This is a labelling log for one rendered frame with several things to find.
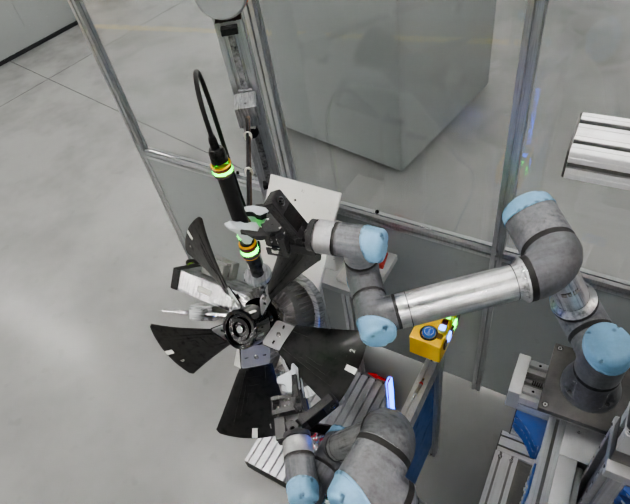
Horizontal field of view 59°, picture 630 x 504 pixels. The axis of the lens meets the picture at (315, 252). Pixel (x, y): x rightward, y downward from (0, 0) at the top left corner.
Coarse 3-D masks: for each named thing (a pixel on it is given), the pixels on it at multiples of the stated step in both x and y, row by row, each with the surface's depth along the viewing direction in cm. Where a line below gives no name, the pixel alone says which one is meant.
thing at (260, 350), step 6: (252, 348) 163; (258, 348) 164; (264, 348) 165; (246, 354) 163; (252, 354) 163; (258, 354) 164; (246, 360) 163; (252, 360) 164; (258, 360) 165; (264, 360) 165; (246, 366) 163; (252, 366) 164
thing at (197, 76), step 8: (200, 72) 105; (200, 80) 107; (200, 96) 102; (208, 96) 111; (200, 104) 103; (208, 104) 112; (208, 120) 105; (216, 120) 115; (248, 120) 168; (208, 128) 106; (216, 128) 117; (248, 128) 165; (248, 136) 163; (224, 144) 120; (248, 144) 160; (248, 152) 157; (248, 160) 155; (248, 168) 152; (248, 176) 150; (248, 184) 148; (240, 192) 131; (248, 192) 145; (248, 200) 143
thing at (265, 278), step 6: (258, 246) 136; (264, 264) 141; (246, 270) 140; (264, 270) 139; (270, 270) 139; (246, 276) 139; (264, 276) 138; (270, 276) 138; (246, 282) 139; (252, 282) 137; (258, 282) 137; (264, 282) 137
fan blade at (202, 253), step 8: (192, 224) 165; (200, 224) 161; (192, 232) 167; (200, 232) 163; (192, 240) 170; (200, 240) 164; (208, 240) 160; (200, 248) 166; (208, 248) 162; (192, 256) 178; (200, 256) 170; (208, 256) 164; (200, 264) 177; (208, 264) 166; (216, 264) 161; (216, 272) 164; (216, 280) 172; (224, 280) 161; (224, 288) 163
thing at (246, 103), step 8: (248, 88) 176; (240, 96) 174; (248, 96) 174; (256, 96) 174; (240, 104) 171; (248, 104) 171; (256, 104) 170; (240, 112) 171; (248, 112) 171; (256, 112) 171; (240, 120) 173; (256, 120) 173
